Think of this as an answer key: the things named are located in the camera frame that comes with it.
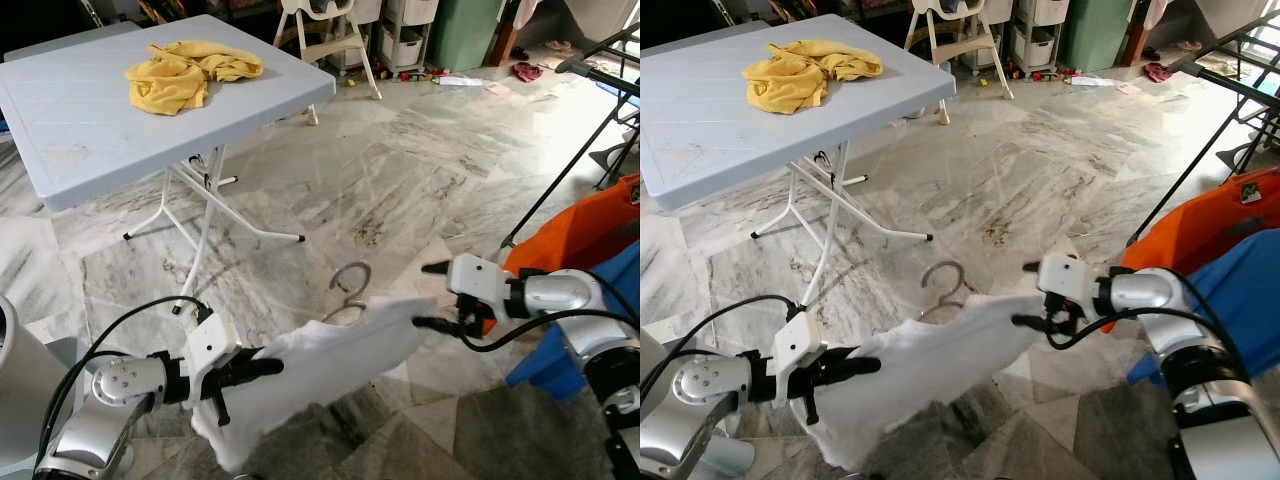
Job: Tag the white shirt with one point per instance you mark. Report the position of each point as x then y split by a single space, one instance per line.
920 370
320 370

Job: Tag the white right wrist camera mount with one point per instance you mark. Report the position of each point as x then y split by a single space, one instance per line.
1070 280
478 280

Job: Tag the pink hanging cloth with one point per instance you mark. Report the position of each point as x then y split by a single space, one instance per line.
527 12
1157 12

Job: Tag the white drawer cart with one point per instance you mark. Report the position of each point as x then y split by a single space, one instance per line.
1037 40
405 40

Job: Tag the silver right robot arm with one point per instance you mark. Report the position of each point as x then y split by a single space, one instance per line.
570 290
1160 290

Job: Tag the light blue stool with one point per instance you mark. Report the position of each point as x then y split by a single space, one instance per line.
730 458

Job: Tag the yellow shirt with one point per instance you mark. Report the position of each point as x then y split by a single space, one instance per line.
790 85
170 85

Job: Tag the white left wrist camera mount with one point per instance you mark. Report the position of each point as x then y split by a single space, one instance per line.
795 345
208 345

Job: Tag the green storage bin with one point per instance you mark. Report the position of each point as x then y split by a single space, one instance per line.
1095 35
465 35

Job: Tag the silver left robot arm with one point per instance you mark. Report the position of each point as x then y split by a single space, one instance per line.
690 400
110 400

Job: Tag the blue shirt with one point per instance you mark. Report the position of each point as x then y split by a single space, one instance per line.
570 365
1250 300

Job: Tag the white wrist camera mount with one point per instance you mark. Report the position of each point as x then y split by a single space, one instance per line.
208 345
795 345
1070 280
478 280

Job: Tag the pink paper sheet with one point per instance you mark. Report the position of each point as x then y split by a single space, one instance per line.
1128 88
497 88

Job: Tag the black drying rack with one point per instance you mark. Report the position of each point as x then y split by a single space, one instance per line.
580 68
1200 62

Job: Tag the white paper sheet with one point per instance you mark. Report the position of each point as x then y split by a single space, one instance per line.
460 81
1090 81

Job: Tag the grey laundry basin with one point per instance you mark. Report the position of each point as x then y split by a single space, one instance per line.
25 390

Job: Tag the light blue folding table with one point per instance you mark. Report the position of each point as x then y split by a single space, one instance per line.
100 130
720 130

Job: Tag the orange shirt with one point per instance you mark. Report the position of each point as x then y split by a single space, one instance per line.
1190 230
580 230

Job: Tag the white high chair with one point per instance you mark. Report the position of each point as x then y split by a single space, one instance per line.
330 45
960 45

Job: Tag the brown wooden post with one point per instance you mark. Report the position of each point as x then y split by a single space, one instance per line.
1134 45
504 45

